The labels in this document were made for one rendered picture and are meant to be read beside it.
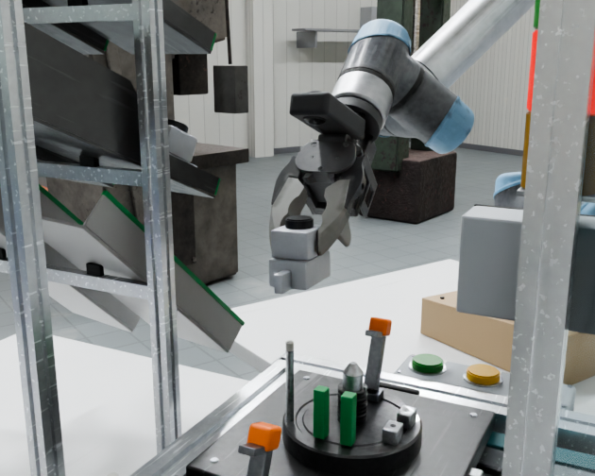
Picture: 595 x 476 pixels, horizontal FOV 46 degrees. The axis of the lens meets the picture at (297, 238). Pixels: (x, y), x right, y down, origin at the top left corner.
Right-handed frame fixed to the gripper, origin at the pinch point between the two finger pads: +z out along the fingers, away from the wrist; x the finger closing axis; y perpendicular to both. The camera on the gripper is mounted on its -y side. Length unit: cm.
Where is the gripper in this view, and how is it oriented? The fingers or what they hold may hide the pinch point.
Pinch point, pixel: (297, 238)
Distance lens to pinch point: 74.7
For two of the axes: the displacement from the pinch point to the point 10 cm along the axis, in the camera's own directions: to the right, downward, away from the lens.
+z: -3.1, 8.0, -5.2
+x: -9.0, -0.7, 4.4
